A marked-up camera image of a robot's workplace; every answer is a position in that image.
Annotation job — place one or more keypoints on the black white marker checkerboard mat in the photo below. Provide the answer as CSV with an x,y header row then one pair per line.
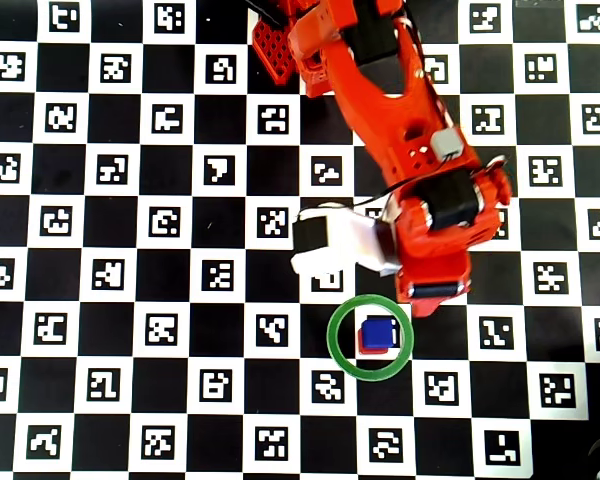
x,y
170,170

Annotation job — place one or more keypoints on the red cube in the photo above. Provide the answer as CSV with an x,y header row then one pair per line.
x,y
372,351

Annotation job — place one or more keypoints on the orange-red gripper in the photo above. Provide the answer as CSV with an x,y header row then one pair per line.
x,y
434,290

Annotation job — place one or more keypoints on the blue cube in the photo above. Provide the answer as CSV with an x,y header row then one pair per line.
x,y
375,332

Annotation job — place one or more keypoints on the red perforated robot base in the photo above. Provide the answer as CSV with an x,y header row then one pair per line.
x,y
275,50

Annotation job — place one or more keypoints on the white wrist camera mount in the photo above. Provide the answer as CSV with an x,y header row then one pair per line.
x,y
340,240

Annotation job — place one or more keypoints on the orange-red robot arm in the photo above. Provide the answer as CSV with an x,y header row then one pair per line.
x,y
380,110

